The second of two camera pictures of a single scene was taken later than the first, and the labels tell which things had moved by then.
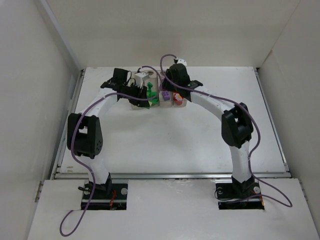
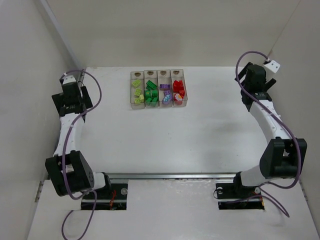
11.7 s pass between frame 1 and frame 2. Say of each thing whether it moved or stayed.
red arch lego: stayed
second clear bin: stayed
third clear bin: stayed
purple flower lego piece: moved
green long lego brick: moved
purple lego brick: moved
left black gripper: moved
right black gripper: moved
